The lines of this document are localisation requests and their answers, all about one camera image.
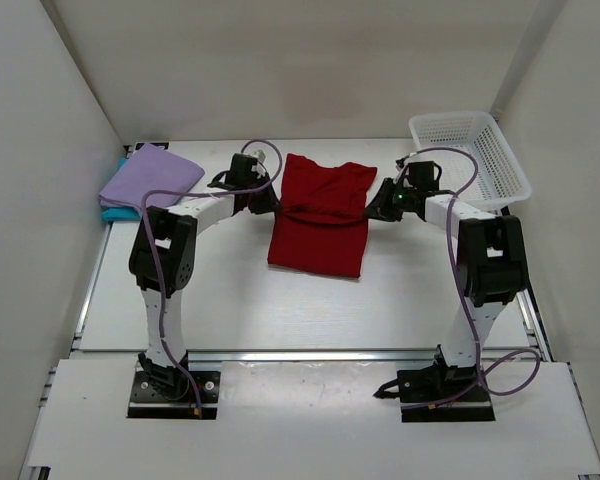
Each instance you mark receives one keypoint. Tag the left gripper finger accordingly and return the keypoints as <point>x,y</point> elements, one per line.
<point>260,207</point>
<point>271,201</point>

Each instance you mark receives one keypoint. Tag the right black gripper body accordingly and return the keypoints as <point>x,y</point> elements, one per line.
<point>404,197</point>

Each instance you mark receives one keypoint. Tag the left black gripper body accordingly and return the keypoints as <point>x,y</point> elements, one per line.
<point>256,189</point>

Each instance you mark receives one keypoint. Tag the red t shirt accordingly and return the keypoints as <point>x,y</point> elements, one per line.
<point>320,228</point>

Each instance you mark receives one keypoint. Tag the lavender t shirt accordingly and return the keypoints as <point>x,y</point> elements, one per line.
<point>150,168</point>

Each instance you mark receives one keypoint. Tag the teal t shirt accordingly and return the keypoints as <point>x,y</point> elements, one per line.
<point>120,212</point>

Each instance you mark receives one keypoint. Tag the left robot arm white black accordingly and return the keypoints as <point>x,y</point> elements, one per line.
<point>162,262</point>

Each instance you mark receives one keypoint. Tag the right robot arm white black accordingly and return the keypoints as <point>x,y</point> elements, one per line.
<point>486,251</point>

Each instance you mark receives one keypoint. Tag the white plastic basket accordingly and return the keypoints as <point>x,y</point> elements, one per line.
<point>463,141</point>

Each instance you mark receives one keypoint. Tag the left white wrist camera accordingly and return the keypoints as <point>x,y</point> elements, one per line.
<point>259,167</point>

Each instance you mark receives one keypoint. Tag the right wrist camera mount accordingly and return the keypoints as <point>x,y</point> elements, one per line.
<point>400,163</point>

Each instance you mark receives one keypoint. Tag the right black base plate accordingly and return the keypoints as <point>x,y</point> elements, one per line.
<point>439,394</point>

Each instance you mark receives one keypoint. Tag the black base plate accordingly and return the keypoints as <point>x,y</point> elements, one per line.
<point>439,394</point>
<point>151,399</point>

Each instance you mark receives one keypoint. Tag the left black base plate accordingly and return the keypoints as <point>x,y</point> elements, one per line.
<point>151,399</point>

